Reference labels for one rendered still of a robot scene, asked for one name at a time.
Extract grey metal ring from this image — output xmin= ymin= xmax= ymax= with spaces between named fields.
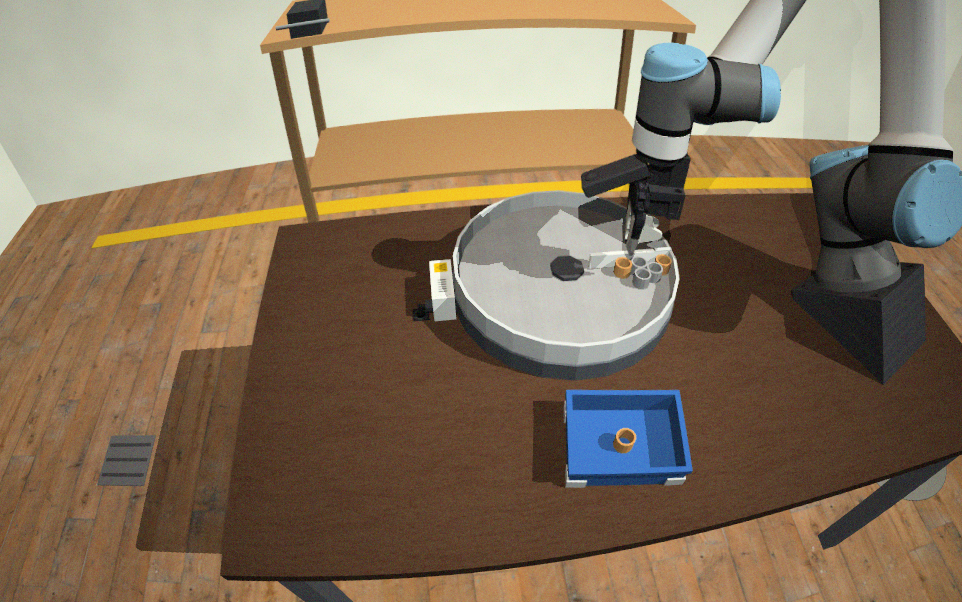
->
xmin=632 ymin=268 xmax=651 ymax=290
xmin=630 ymin=256 xmax=648 ymax=276
xmin=646 ymin=262 xmax=663 ymax=283

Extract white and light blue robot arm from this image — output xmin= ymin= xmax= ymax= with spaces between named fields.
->
xmin=581 ymin=0 xmax=962 ymax=293

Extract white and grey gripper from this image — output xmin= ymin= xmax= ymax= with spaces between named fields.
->
xmin=625 ymin=149 xmax=691 ymax=256

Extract bronze bushing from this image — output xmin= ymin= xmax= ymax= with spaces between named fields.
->
xmin=613 ymin=428 xmax=636 ymax=453
xmin=655 ymin=254 xmax=672 ymax=275
xmin=614 ymin=257 xmax=632 ymax=279

